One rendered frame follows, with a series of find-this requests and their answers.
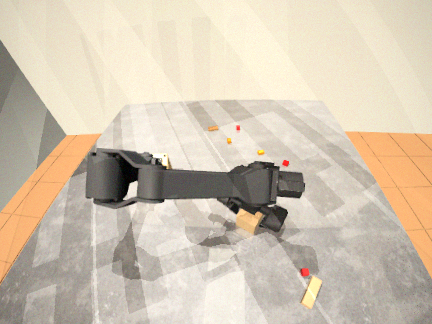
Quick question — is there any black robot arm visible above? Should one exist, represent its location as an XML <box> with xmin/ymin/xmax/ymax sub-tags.
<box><xmin>85</xmin><ymin>148</ymin><xmax>305</xmax><ymax>209</ymax></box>

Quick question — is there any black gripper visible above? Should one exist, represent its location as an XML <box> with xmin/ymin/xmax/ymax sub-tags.
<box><xmin>217</xmin><ymin>198</ymin><xmax>288</xmax><ymax>233</ymax></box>

